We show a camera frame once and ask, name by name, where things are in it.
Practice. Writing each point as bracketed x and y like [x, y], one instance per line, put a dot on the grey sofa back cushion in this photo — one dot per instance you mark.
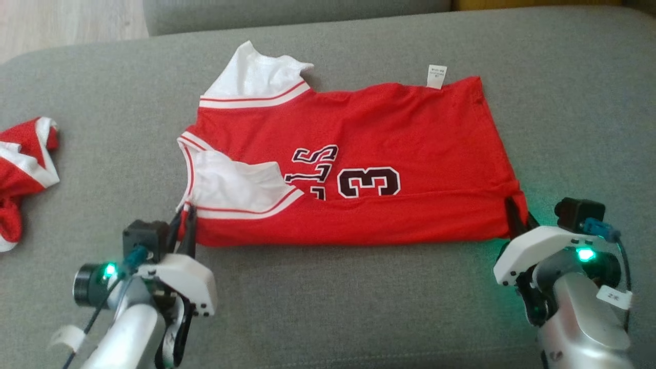
[287, 15]

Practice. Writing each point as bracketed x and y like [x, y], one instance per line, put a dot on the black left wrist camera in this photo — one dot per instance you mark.
[146, 238]

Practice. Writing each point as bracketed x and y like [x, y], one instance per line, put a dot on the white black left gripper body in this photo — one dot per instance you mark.
[189, 279]

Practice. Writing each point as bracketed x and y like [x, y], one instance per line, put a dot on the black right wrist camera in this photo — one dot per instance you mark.
[576, 214]

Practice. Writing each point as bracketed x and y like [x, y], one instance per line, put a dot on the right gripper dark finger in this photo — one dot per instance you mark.
[514, 220]
[530, 221]

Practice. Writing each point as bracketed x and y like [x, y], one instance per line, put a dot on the grey fabric sofa seat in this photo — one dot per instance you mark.
[359, 307]

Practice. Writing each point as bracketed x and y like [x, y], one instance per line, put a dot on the red white basketball jersey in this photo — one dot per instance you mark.
[410, 133]

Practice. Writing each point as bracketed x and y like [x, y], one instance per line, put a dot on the red white basketball shorts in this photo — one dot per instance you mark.
[20, 154]

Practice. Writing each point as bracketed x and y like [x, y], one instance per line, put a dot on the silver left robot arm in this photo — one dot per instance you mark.
[128, 338]

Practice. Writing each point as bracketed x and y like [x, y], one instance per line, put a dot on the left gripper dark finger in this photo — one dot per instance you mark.
[174, 236]
[189, 236]

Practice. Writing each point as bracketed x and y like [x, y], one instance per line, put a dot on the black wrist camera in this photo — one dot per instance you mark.
[146, 238]
[576, 214]

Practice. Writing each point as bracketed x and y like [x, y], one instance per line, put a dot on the yellow cushion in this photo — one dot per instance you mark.
[533, 4]

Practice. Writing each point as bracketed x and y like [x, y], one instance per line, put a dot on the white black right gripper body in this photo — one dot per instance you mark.
[533, 246]

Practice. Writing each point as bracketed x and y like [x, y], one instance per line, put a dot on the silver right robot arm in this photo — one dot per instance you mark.
[579, 328]

